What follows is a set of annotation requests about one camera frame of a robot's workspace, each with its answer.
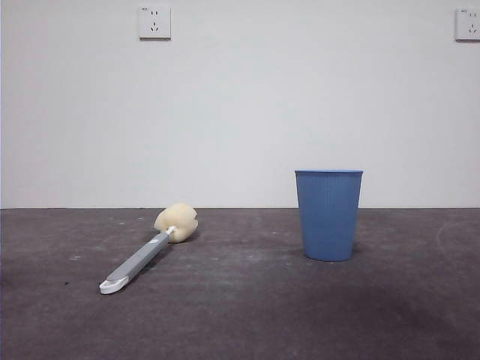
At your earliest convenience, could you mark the sponge cup brush grey handle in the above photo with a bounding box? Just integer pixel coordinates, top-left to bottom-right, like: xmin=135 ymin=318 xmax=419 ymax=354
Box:
xmin=99 ymin=201 xmax=200 ymax=296

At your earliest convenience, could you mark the blue ribbed plastic cup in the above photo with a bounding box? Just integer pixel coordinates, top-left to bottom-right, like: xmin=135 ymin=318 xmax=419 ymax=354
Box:
xmin=294 ymin=169 xmax=365 ymax=263

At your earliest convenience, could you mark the white wall socket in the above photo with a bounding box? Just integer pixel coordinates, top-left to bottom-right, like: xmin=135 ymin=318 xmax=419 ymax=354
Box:
xmin=138 ymin=4 xmax=173 ymax=41
xmin=454 ymin=7 xmax=480 ymax=42

